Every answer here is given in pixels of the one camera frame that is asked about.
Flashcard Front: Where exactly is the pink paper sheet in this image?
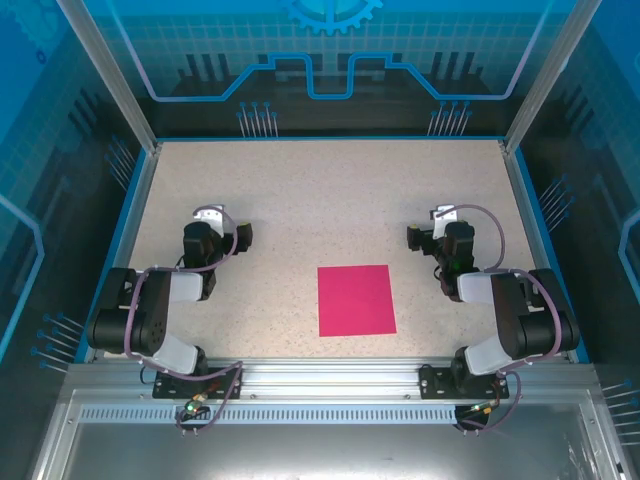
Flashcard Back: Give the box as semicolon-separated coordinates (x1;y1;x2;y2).
316;264;399;338

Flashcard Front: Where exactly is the small green-lit connector board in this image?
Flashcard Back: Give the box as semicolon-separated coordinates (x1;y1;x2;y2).
183;392;209;417
466;399;502;418

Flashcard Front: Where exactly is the grey metal bench panel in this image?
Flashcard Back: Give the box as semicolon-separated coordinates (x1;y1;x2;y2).
29;389;632;480

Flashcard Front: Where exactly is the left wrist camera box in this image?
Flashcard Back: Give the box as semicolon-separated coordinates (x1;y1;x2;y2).
192;203;226;234

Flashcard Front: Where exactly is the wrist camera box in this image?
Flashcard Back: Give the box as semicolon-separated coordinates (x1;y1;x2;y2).
430;203;459;237
192;203;226;234

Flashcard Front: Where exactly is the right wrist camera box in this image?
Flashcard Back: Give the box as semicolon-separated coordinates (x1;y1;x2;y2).
430;203;459;237

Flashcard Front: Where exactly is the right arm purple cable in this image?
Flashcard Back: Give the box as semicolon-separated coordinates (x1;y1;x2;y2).
433;203;572;437

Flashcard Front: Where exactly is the aluminium side rail blue trim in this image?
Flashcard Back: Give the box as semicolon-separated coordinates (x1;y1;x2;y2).
82;141;164;364
499;141;592;364

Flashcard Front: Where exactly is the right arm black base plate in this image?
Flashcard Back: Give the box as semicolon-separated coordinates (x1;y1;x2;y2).
418;363;511;401

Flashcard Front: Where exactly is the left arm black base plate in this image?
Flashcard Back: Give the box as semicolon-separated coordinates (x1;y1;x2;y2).
151;366;244;401

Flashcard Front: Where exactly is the aluminium mounting rail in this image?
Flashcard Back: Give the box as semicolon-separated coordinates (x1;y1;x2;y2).
67;356;597;402

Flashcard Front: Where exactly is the aluminium frame post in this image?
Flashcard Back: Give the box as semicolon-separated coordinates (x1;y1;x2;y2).
502;0;602;154
54;0;164;154

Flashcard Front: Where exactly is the slotted grey cable duct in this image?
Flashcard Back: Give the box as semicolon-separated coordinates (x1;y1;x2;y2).
78;405;462;427

